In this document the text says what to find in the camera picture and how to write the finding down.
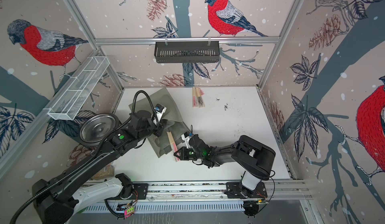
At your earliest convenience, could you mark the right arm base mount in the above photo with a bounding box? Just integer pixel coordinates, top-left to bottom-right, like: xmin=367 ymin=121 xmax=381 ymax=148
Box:
xmin=224 ymin=181 xmax=268 ymax=199

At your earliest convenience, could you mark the black grey wooden folding fan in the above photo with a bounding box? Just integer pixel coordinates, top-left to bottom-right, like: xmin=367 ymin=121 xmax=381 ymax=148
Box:
xmin=195 ymin=88 xmax=205 ymax=108

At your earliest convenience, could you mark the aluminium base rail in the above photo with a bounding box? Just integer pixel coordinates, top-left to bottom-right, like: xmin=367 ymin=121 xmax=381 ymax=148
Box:
xmin=78 ymin=180 xmax=310 ymax=201

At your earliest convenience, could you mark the white mesh wall shelf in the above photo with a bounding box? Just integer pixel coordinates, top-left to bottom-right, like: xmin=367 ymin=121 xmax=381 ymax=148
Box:
xmin=48 ymin=56 xmax=110 ymax=120

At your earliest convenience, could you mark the pink wooden folding fan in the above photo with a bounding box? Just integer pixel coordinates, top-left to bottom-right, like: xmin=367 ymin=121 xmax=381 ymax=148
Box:
xmin=192 ymin=87 xmax=199 ymax=108

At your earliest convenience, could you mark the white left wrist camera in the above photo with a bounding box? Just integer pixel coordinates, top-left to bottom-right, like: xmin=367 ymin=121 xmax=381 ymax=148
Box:
xmin=154 ymin=104 xmax=166 ymax=123

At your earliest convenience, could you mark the green canvas tote bag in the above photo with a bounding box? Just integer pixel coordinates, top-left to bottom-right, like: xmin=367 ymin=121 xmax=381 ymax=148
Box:
xmin=129 ymin=88 xmax=190 ymax=158

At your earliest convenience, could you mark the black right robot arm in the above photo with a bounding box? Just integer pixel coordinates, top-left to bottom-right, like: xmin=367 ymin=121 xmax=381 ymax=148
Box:
xmin=173 ymin=133 xmax=276 ymax=199

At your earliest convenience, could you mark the pink small circuit board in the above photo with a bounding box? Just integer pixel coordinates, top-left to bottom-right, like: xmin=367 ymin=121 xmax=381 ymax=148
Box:
xmin=124 ymin=206 xmax=135 ymax=219

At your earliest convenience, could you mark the round steel plate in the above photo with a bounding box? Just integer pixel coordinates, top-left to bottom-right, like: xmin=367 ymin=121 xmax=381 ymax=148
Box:
xmin=79 ymin=113 xmax=120 ymax=147

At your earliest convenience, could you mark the black corrugated cable conduit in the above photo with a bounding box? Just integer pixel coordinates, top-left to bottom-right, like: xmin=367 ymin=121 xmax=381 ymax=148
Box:
xmin=9 ymin=90 xmax=157 ymax=224

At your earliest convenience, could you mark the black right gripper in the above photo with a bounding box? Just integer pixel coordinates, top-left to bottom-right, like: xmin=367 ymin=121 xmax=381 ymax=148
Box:
xmin=173 ymin=146 xmax=205 ymax=160

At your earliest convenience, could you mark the black right base connector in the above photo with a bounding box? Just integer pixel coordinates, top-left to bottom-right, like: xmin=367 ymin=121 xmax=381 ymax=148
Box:
xmin=243 ymin=201 xmax=259 ymax=217

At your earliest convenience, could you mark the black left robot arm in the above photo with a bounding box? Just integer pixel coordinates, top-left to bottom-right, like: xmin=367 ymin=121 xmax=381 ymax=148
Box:
xmin=32 ymin=105 xmax=166 ymax=224

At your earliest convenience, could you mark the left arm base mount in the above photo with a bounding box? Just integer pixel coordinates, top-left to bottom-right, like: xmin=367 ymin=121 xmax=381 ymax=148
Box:
xmin=115 ymin=173 xmax=149 ymax=201

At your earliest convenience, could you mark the brown box behind arm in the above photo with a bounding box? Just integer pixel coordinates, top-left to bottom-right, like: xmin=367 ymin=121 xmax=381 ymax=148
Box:
xmin=91 ymin=165 xmax=115 ymax=180

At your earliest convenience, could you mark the black hanging wire basket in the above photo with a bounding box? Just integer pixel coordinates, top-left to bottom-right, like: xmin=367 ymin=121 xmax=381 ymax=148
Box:
xmin=154 ymin=41 xmax=220 ymax=64

